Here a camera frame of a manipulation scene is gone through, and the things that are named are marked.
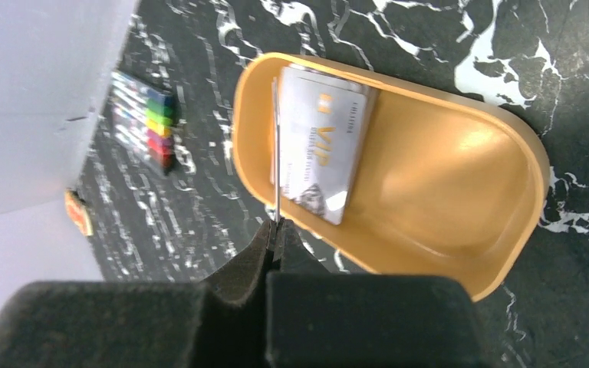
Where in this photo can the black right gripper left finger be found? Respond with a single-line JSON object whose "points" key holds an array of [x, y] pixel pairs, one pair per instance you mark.
{"points": [[216, 322]]}

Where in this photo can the small orange card box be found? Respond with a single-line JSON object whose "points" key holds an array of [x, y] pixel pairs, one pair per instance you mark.
{"points": [[77, 212]]}

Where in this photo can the pack of coloured markers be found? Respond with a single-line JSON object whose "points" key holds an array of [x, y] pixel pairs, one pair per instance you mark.
{"points": [[142, 119]]}

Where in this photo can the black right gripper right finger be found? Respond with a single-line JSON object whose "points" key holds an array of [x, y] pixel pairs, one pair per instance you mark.
{"points": [[315, 318]]}

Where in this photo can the white credit card in tray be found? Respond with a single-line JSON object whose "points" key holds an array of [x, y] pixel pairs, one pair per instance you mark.
{"points": [[323, 120]]}

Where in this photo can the yellow oval tray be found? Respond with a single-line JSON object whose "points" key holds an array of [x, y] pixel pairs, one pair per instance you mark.
{"points": [[446, 185]]}

